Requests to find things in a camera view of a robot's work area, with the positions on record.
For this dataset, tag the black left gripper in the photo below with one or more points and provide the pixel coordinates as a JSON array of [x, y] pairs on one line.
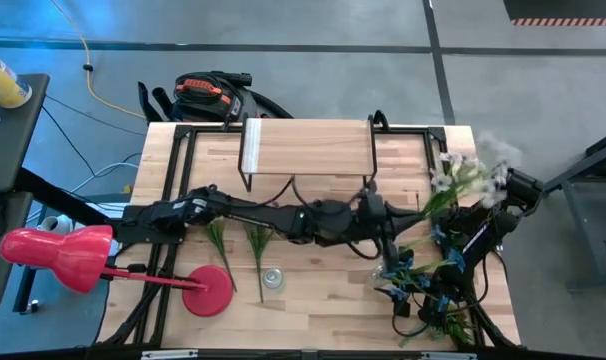
[[370, 209]]

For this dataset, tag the purple artificial flower stem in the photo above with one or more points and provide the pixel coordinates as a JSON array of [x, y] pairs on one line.
[[258, 240]]

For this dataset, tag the succulent plant in black pot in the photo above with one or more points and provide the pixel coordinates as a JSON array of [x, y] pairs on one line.
[[458, 330]]

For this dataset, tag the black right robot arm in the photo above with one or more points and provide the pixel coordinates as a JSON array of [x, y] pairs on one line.
[[524, 186]]

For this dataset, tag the green leaf stem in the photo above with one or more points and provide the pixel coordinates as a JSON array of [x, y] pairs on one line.
[[216, 239]]

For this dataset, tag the black table frame rails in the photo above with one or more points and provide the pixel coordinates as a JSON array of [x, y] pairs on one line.
[[208, 129]]

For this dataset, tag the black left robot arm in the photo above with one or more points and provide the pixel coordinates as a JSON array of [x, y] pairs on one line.
[[328, 220]]

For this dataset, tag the black diagonal frame strut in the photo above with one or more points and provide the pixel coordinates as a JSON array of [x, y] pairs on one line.
[[58, 196]]

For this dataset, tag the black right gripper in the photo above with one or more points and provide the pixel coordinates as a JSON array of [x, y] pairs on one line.
[[435, 297]]

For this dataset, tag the wooden shelf with black frame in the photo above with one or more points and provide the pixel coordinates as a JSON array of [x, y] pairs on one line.
[[308, 147]]

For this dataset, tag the black side table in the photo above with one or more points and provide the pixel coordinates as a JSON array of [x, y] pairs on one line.
[[13, 140]]

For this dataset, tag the silver metal bracket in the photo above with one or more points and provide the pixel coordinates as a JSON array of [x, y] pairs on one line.
[[168, 355], [448, 356]]

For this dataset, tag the blue artificial flower stem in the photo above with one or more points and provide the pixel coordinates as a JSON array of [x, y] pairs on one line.
[[439, 233]]

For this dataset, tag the yellow wipes canister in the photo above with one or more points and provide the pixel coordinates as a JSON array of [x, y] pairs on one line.
[[5, 85]]

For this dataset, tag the ribbed clear glass vase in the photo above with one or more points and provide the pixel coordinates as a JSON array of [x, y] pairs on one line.
[[273, 278]]

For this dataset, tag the white artificial flower stem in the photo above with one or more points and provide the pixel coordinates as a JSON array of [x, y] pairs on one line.
[[439, 180]]

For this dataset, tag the grey metal stand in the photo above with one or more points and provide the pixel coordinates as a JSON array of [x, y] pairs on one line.
[[578, 170]]

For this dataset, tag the black mat with hazard stripe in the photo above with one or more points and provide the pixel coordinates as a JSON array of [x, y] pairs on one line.
[[558, 10]]

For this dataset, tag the black equipment stand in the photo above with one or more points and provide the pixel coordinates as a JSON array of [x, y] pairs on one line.
[[3, 280]]

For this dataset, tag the red desk lamp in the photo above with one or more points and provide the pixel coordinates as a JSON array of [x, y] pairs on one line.
[[58, 257]]

